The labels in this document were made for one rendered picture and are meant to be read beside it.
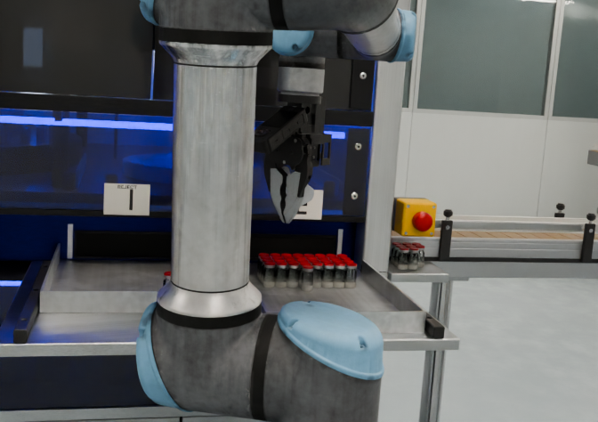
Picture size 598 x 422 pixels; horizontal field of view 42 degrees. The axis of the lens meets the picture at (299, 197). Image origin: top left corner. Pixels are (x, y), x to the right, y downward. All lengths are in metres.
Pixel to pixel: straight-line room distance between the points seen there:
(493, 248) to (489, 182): 5.02
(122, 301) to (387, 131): 0.64
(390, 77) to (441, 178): 5.11
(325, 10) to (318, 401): 0.39
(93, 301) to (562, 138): 6.11
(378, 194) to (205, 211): 0.83
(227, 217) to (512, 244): 1.14
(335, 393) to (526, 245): 1.12
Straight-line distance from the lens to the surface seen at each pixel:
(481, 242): 1.83
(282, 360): 0.84
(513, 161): 6.93
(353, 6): 0.78
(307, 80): 1.26
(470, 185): 6.79
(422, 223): 1.61
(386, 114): 1.59
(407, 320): 1.28
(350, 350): 0.82
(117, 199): 1.53
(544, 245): 1.91
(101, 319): 1.28
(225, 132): 0.80
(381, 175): 1.60
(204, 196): 0.81
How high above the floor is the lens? 1.28
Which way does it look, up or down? 9 degrees down
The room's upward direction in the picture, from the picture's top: 4 degrees clockwise
